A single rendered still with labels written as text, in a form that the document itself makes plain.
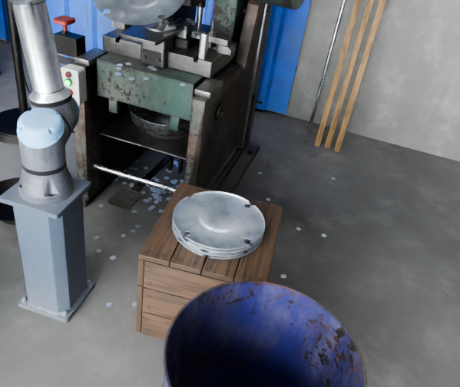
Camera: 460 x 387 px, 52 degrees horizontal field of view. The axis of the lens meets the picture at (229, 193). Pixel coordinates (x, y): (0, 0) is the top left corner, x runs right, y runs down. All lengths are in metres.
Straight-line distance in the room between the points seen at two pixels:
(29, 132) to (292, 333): 0.85
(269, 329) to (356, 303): 0.69
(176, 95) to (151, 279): 0.69
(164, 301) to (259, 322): 0.35
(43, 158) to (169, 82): 0.61
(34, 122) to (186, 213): 0.51
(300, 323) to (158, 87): 1.00
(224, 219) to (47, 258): 0.55
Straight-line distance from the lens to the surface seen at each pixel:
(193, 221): 1.44
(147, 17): 1.66
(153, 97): 1.80
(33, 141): 1.32
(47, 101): 1.41
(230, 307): 1.20
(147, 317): 1.56
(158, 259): 1.36
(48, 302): 1.66
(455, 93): 3.06
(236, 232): 1.43
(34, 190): 1.39
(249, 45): 2.09
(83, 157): 2.02
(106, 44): 1.94
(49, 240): 1.46
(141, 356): 1.58
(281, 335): 1.27
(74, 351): 1.61
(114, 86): 1.87
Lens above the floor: 1.29
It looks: 34 degrees down
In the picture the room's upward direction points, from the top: 10 degrees clockwise
